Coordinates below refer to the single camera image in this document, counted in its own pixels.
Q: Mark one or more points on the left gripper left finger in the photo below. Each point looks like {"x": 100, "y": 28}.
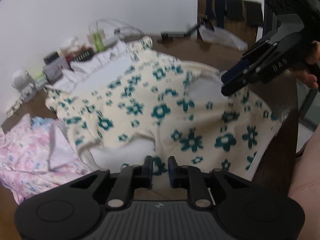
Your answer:
{"x": 124, "y": 183}

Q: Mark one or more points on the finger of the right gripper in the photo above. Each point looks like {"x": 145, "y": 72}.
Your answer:
{"x": 270, "y": 41}
{"x": 252, "y": 68}

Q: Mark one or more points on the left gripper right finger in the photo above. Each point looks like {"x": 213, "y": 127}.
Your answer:
{"x": 191, "y": 179}

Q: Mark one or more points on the cream green floral garment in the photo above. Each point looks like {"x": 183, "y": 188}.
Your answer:
{"x": 150, "y": 103}

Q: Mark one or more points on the white folding stand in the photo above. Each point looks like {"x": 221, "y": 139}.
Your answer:
{"x": 15, "y": 107}

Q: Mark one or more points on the person right hand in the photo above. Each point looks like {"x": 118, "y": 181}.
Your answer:
{"x": 310, "y": 80}

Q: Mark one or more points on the pink floral garment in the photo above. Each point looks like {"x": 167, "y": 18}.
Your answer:
{"x": 37, "y": 157}

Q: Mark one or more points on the white floral tin box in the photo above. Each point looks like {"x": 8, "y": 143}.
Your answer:
{"x": 53, "y": 70}

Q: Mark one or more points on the green white tissue packs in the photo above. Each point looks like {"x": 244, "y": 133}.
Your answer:
{"x": 40, "y": 81}

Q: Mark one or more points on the red green tissue box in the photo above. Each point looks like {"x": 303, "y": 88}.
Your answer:
{"x": 74, "y": 50}

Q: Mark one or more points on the green spray bottle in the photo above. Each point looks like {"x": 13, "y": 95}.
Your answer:
{"x": 98, "y": 42}

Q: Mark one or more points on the white robot speaker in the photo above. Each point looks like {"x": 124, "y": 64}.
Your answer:
{"x": 21, "y": 81}

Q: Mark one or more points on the small black box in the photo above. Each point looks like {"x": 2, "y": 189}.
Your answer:
{"x": 51, "y": 57}

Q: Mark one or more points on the white power strip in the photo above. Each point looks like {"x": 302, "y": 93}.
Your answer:
{"x": 120, "y": 34}

